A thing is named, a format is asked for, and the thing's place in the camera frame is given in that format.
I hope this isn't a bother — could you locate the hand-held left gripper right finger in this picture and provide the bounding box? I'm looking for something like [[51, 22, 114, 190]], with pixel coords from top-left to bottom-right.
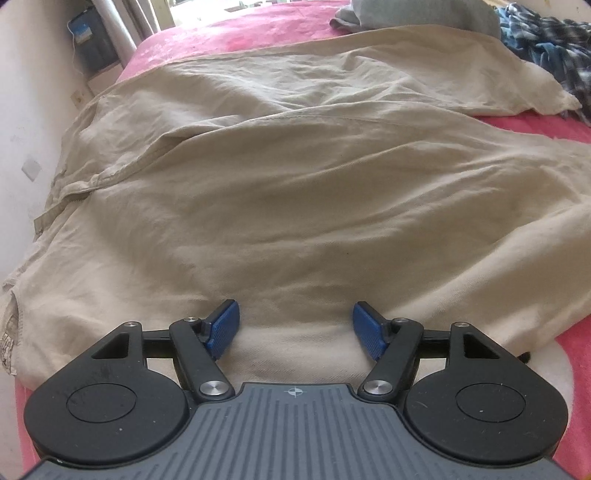
[[352, 301, 503, 402]]

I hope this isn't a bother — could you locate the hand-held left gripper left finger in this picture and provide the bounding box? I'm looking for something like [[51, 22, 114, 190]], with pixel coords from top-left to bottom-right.
[[90, 299, 241, 402]]

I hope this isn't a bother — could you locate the beige garment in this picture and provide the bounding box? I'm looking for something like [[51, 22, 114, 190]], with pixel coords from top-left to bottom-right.
[[0, 25, 591, 389]]

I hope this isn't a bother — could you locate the pink floral blanket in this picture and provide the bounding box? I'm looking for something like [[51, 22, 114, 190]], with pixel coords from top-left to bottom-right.
[[14, 0, 591, 480]]

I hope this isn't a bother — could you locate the grey garment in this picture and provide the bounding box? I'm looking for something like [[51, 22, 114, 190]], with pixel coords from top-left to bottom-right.
[[331, 0, 502, 41]]

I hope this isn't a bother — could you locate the grey curtain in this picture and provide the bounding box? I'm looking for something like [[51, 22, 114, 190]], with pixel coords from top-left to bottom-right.
[[91, 0, 177, 52]]

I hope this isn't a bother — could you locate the plaid shirt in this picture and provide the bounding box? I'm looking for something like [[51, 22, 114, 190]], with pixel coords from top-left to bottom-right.
[[495, 2, 591, 126]]

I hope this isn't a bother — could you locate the white cable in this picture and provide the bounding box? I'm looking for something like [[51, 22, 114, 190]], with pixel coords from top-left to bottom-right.
[[68, 27, 89, 78]]

